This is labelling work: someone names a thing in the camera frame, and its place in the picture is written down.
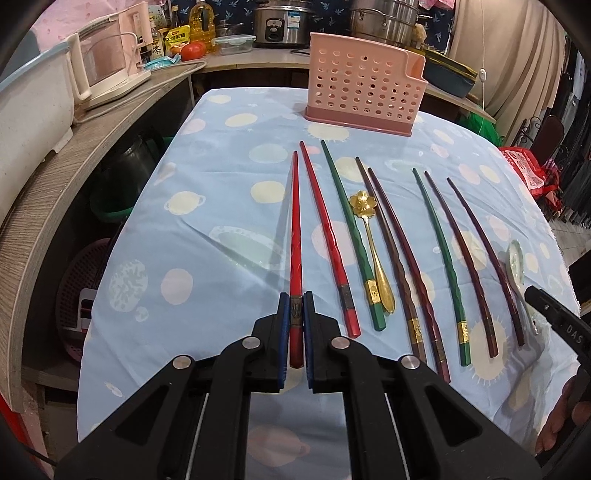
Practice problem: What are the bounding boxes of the pink perforated utensil holder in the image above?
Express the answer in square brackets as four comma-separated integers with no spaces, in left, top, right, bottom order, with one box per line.
[304,33,428,137]

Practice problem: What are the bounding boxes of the green chopstick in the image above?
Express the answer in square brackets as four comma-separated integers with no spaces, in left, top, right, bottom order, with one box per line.
[411,167,473,368]
[321,140,387,331]

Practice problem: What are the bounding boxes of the kitchen counter top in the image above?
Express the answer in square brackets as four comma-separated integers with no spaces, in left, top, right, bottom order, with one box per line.
[201,48,496,124]

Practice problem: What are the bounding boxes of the clear food storage container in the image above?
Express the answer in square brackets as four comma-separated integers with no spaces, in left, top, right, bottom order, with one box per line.
[212,34,256,55]

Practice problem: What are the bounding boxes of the stainless steel steamer pot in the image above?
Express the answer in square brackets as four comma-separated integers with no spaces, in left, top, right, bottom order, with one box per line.
[351,0,430,47]

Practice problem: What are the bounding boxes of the red tomato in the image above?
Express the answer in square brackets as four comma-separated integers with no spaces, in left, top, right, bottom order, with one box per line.
[180,41,207,62]

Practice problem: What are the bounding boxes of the red plastic bag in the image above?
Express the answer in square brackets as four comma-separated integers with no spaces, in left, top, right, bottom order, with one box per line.
[500,147,562,213]

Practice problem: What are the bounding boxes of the dark maroon chopstick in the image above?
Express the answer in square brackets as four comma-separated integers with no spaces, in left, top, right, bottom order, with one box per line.
[447,177,526,347]

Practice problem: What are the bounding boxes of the navy patterned backsplash cloth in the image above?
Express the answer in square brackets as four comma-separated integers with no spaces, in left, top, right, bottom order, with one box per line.
[172,0,456,45]

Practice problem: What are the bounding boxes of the stacked yellow blue bowls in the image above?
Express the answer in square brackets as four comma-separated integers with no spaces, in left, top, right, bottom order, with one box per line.
[423,49,479,98]

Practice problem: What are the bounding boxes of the blue wet wipes pack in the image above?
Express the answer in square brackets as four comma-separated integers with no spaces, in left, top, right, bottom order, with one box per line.
[143,54,181,71]

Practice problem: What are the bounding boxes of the brown chopstick gold band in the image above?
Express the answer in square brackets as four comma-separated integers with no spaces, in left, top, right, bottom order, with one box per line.
[356,157,427,361]

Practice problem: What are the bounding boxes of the small steel lidded pot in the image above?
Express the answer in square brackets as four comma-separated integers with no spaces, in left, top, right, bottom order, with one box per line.
[215,19,243,37]

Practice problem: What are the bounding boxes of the pink floral cloth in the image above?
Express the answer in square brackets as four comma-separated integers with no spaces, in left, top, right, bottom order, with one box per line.
[31,0,137,51]

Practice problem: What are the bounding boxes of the gold flower spoon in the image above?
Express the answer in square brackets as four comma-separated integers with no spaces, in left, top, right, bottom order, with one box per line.
[349,191,396,314]

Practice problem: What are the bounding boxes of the cooking oil bottle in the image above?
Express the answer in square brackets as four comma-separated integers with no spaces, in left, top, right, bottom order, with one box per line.
[188,1,215,53]

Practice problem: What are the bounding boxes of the blue planet pattern tablecloth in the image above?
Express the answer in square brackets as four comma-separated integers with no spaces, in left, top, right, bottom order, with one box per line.
[78,88,578,479]

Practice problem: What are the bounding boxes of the green plastic bag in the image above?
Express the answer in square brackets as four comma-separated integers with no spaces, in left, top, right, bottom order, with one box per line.
[458,112,503,147]

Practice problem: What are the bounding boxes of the dark red twisted chopstick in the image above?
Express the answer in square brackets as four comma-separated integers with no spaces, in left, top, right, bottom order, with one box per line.
[368,168,451,384]

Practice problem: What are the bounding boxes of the silver rice cooker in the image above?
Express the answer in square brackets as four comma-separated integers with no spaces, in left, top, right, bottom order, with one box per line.
[253,0,314,48]

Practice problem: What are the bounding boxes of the beige curtain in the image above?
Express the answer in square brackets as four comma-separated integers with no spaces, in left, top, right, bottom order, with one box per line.
[450,0,566,144]

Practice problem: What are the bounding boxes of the wooden side counter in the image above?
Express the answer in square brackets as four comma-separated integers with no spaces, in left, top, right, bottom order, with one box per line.
[1,61,206,412]

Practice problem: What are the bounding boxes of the person's right hand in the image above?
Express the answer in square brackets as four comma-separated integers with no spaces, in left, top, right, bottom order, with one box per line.
[535,376,591,455]

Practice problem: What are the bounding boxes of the yellow seasoning packet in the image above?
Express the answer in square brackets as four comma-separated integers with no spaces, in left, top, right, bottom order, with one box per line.
[164,25,190,57]

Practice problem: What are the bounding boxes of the soy sauce bottle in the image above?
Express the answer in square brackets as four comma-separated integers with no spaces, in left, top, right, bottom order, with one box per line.
[150,23,165,61]

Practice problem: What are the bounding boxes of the white plastic bin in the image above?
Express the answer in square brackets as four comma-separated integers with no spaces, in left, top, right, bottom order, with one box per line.
[0,42,74,218]

